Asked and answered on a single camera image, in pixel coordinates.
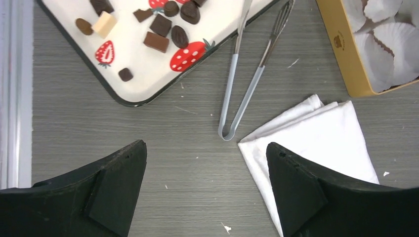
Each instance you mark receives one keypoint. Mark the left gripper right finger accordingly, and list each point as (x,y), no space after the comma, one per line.
(315,201)

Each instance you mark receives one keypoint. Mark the strawberry pattern tray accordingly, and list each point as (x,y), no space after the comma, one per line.
(153,71)

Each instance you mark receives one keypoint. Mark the brown rectangular chocolate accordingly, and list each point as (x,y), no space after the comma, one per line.
(156,42)

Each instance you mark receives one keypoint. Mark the dark square chocolate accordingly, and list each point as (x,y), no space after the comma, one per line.
(161,25)

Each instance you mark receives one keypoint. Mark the dark oval chocolate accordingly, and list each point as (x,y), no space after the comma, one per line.
(179,37)

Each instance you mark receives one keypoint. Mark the white paper cup liner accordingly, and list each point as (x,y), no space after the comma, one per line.
(377,60)
(403,40)
(354,10)
(378,10)

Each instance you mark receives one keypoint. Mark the white chocolate cube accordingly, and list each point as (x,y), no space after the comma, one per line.
(104,25)

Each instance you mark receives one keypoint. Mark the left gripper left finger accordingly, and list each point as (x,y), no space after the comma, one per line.
(95,200)

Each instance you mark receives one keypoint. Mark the gold chocolate tin box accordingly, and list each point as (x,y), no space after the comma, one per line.
(345,49)

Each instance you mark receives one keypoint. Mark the brown oval chocolate disc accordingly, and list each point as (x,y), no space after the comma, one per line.
(84,26)

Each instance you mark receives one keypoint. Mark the white folded cloth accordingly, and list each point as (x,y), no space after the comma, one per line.
(329,135)

